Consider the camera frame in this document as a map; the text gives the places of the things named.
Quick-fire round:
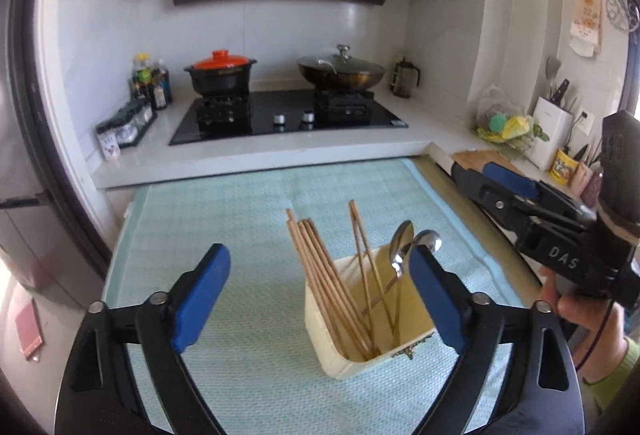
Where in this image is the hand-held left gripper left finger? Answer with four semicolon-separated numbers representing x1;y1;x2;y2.
54;243;232;435

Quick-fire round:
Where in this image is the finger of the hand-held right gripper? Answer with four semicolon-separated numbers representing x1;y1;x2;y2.
482;162;596;216
450;163;551;236

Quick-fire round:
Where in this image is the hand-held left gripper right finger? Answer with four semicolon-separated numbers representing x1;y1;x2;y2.
407;245;586;435

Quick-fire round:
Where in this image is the cream ribbed utensil box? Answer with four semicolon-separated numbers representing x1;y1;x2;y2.
304;254;436;382

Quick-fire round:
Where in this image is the person's right forearm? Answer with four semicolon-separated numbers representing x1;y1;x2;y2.
582;337;640;416

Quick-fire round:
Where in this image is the person's right hand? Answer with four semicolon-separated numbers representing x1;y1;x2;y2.
539;265;632;366

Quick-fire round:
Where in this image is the wooden cutting board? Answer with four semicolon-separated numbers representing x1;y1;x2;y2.
452;149;523;176

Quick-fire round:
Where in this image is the yellow snack container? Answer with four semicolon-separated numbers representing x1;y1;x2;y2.
550;150;576;186

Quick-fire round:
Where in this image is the clear plastic bag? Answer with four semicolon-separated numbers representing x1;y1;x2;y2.
474;85;550;146

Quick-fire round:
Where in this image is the white knife holder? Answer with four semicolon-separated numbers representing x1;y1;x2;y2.
527;97;573;172

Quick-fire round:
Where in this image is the beige utensil cup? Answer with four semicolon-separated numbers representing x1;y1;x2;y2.
570;162;596;196

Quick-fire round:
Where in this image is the light green woven mat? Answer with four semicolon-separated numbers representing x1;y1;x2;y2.
102;159;526;435

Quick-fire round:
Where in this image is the grey spatula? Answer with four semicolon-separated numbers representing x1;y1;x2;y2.
545;57;562;100

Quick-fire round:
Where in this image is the dark glass french press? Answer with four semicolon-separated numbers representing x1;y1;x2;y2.
390;57;422;100

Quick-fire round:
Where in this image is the grey refrigerator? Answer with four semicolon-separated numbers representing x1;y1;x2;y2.
0;0;111;311

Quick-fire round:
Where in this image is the red board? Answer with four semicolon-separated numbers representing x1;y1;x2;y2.
14;302;45;358

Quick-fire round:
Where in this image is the spice jar with white label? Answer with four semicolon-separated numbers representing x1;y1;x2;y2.
96;121;122;160

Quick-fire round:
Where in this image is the glass wok lid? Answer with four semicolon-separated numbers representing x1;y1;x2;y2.
297;45;386;76

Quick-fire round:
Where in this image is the row of dark spice jars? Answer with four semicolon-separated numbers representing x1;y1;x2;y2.
114;99;157;149

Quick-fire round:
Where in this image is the black gas stove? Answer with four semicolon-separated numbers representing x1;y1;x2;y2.
168;87;410;146

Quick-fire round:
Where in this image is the black clay pot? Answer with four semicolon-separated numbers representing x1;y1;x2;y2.
184;60;258;96

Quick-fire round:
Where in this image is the group of sauce bottles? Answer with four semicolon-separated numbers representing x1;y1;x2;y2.
131;54;174;112

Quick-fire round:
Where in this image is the red pot lid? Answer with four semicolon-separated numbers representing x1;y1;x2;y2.
194;50;249;70

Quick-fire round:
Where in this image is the black cable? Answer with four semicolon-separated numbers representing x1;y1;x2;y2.
574;300;617;372

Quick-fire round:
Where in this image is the wall calendar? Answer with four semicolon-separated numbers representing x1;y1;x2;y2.
570;0;603;58

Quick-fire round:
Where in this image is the metal wire trivet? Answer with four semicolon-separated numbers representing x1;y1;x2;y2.
606;0;640;36

